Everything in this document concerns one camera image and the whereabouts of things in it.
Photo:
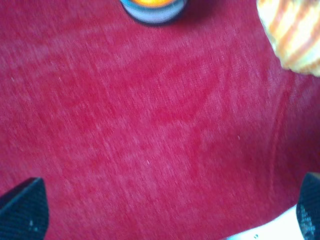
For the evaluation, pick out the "red velvet table cloth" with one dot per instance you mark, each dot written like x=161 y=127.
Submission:
x=191 y=131

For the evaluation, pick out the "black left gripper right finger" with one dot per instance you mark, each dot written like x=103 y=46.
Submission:
x=308 y=207

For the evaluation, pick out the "black mesh pen holder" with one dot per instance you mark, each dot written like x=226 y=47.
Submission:
x=154 y=15

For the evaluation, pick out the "orange mandarin fruit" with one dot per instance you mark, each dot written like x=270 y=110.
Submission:
x=152 y=3

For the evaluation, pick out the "golden croissant bread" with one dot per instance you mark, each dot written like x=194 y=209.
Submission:
x=293 y=30

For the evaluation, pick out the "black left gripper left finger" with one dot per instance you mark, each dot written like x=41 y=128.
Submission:
x=24 y=211

